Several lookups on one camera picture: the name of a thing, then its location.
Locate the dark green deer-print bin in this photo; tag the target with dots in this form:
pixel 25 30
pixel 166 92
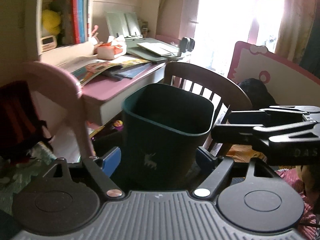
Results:
pixel 162 135

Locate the dark wooden chair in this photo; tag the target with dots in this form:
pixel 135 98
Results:
pixel 207 77

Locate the white desk shelf unit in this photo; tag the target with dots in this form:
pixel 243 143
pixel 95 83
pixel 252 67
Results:
pixel 105 0

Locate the pale green book stand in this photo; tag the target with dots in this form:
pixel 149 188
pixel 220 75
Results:
pixel 123 23

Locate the row of upright books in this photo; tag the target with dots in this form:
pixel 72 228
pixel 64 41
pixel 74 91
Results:
pixel 77 15

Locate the small white desk clock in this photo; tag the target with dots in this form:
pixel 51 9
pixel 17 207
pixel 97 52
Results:
pixel 48 43

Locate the light pink chair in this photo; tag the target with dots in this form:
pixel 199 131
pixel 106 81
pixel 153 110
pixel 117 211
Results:
pixel 72 100

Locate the orange patterned blanket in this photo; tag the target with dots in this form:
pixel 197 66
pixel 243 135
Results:
pixel 243 152

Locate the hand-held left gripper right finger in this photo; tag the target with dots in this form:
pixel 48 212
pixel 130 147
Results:
pixel 203 157

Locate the yellow paper sheet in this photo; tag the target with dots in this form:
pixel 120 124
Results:
pixel 97 131

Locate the dark blue folder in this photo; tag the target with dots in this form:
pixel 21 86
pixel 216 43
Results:
pixel 135 71

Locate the pink white desk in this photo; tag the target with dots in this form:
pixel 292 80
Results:
pixel 110 90

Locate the green white zigzag quilt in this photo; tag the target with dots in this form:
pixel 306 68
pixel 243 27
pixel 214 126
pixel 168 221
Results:
pixel 27 177

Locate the yellow plush toy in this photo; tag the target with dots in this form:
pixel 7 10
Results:
pixel 51 21

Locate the tissue box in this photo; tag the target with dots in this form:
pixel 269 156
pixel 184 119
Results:
pixel 112 48

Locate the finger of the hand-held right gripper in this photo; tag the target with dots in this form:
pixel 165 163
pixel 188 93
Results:
pixel 232 133
pixel 247 117

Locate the black orange backpack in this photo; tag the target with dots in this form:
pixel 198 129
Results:
pixel 17 120

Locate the black cloth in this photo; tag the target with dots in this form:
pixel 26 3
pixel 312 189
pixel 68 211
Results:
pixel 256 92

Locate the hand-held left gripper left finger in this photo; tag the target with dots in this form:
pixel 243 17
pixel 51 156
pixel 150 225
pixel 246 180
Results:
pixel 111 161

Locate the small black speaker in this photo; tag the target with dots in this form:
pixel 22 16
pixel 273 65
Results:
pixel 187 44

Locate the colourful picture magazine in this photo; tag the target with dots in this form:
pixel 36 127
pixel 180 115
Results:
pixel 100 68

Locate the grey green tilted board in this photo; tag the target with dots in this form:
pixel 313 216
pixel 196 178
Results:
pixel 147 52

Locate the white open booklet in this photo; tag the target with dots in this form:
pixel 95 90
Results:
pixel 156 48

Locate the pink white cartoon headboard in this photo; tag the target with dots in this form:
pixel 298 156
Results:
pixel 275 70

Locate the round purple badge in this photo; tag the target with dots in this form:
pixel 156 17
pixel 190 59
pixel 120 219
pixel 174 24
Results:
pixel 118 125

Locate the pink patterned blanket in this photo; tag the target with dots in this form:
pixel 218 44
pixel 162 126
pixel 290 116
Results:
pixel 295 195

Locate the pink window curtain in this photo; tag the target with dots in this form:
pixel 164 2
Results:
pixel 295 17

